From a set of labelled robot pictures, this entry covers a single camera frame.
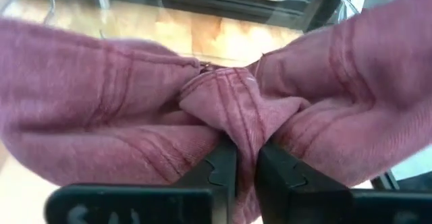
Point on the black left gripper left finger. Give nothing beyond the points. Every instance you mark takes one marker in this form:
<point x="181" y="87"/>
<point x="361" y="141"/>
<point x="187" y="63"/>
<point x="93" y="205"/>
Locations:
<point x="152" y="203"/>

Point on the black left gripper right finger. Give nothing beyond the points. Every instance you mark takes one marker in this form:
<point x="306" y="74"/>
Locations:
<point x="303" y="203"/>

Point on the maroon baseball cap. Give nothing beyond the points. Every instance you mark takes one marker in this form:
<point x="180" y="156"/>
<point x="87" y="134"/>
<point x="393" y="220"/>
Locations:
<point x="101" y="99"/>

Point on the clear plastic tray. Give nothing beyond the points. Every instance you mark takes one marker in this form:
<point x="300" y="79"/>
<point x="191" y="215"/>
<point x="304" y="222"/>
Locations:
<point x="314" y="1"/>

